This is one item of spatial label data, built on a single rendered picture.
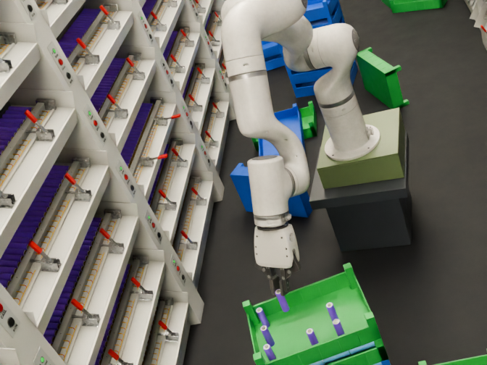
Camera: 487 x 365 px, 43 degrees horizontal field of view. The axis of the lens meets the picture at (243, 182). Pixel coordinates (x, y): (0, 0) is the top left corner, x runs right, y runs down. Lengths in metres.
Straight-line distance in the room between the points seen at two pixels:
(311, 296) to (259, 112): 0.55
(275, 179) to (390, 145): 0.70
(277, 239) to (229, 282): 0.91
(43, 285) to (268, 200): 0.55
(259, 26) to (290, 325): 0.76
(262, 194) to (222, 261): 1.05
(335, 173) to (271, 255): 0.65
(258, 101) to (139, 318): 0.81
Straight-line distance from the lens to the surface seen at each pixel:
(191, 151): 2.56
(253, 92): 1.41
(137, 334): 1.87
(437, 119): 2.82
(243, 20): 1.43
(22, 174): 1.55
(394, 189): 2.03
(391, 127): 2.14
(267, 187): 1.42
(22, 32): 1.72
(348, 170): 2.06
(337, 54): 1.88
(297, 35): 1.71
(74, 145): 1.85
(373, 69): 2.95
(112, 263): 1.81
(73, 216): 1.69
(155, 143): 2.28
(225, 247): 2.51
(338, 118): 2.00
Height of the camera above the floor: 1.53
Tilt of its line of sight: 33 degrees down
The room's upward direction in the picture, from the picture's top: 24 degrees counter-clockwise
